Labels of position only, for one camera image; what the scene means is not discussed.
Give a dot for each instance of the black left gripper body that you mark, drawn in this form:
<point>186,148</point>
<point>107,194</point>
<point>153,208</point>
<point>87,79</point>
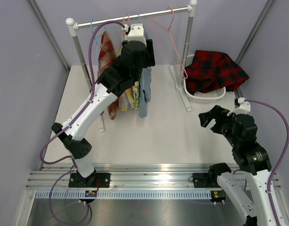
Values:
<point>148,59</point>

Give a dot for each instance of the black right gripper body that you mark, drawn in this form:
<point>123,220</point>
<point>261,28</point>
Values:
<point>224,124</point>

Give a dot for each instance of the pink wire hanger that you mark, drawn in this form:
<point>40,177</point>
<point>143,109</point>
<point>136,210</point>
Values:
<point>179,67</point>

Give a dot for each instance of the red black plaid skirt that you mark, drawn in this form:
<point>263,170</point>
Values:
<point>212,70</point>

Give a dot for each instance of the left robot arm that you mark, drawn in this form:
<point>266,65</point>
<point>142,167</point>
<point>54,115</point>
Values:
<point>111,84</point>

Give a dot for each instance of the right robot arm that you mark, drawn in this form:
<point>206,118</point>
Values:
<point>239,129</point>

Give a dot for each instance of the white plastic perforated basket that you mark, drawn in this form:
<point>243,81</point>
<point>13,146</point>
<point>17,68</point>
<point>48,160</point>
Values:
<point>204,98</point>

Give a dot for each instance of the yellow green floral garment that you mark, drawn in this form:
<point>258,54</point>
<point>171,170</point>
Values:
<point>136,95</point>

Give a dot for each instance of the light blue denim garment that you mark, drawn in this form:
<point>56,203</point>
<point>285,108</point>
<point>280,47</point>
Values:
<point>145,90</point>

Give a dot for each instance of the pastel tie-dye garment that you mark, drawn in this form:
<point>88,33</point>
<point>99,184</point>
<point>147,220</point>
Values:
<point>126,99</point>

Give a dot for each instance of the red beige checked garment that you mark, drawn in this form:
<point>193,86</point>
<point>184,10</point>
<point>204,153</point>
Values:
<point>107,56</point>

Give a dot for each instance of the white metal clothes rack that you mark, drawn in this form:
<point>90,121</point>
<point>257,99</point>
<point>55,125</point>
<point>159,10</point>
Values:
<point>190,8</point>

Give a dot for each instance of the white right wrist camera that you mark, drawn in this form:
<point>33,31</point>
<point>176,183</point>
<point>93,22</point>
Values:
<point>241,107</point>

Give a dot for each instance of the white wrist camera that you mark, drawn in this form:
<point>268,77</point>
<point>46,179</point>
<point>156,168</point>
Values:
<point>241,107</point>
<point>134,32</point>

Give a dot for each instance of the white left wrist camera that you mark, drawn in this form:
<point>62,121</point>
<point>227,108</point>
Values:
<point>134,32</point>

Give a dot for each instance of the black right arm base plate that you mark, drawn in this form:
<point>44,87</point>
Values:
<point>202,180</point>

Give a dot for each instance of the aluminium mounting rail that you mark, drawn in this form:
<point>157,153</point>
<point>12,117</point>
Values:
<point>124,176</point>

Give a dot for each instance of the white slotted cable duct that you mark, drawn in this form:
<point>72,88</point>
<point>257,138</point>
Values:
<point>126,194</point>

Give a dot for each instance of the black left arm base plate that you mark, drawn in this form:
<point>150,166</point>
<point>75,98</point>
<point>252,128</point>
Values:
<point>100,180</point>

